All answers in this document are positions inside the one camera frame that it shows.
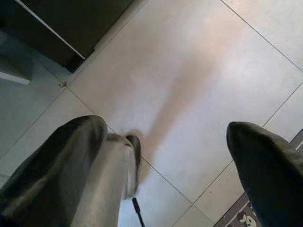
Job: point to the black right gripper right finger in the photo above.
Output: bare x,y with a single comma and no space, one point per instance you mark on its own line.
272,175

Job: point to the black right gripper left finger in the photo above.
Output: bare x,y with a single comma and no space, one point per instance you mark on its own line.
47,170

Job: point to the black glass fridge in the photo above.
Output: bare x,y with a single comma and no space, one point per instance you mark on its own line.
71,23

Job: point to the grey patterned floor mat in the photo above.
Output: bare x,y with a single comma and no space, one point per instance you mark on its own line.
239,212

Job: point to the silver right robot leg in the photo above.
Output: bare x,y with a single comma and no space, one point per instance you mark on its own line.
111,170

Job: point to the small yellow crumb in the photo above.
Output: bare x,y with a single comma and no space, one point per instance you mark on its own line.
63,84

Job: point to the black right robot foot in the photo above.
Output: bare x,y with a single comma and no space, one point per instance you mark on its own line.
135,146

